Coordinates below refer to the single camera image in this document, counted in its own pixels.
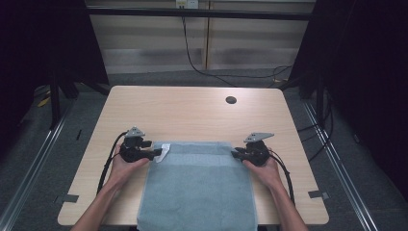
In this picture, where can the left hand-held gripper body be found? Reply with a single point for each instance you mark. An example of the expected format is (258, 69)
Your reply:
(133, 153)

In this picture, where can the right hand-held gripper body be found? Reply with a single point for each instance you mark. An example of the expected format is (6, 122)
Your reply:
(258, 155)

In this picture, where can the grey-blue towel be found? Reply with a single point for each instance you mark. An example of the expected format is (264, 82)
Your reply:
(197, 189)

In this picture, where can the person's left hand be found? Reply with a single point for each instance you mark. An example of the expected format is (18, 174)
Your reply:
(123, 171)

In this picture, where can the person's right hand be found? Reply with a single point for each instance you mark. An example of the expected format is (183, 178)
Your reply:
(267, 174)

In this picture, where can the dark round table grommet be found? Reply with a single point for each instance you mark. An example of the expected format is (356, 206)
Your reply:
(231, 99)

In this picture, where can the grey tape strip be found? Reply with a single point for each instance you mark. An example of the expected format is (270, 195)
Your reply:
(318, 194)
(70, 198)

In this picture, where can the yellow object on floor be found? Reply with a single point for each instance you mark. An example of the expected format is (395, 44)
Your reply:
(44, 102)

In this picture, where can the dark curtain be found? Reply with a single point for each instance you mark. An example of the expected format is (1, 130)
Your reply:
(38, 48)
(369, 80)

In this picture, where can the black horizontal metal bar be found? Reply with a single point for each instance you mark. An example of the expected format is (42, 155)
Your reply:
(198, 13)

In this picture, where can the silver metal floor rail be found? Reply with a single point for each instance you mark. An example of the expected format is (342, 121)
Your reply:
(32, 166)
(343, 173)

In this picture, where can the black metal stand post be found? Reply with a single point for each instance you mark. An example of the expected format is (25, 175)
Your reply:
(55, 106)

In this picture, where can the white wall socket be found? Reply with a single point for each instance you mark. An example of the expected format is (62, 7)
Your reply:
(187, 4)

